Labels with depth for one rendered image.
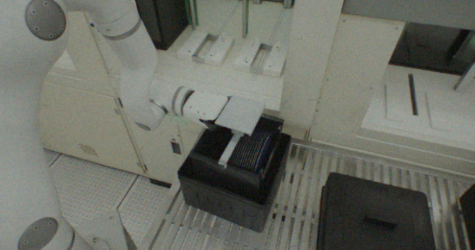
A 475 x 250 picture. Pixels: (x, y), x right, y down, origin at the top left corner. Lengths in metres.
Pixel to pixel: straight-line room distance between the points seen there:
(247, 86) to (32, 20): 0.90
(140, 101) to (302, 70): 0.49
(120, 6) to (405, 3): 0.67
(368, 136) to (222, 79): 0.62
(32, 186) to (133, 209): 1.36
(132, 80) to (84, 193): 1.46
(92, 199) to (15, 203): 1.47
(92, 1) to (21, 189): 0.35
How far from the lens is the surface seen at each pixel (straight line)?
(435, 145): 1.25
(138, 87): 0.77
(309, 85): 0.99
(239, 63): 1.33
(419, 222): 1.03
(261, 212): 0.87
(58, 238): 0.83
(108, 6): 0.66
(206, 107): 0.81
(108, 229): 1.08
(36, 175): 0.66
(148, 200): 1.99
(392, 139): 1.22
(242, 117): 0.78
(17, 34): 0.51
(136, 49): 0.72
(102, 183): 2.15
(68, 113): 1.86
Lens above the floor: 1.67
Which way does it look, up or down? 46 degrees down
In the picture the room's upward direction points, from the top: straight up
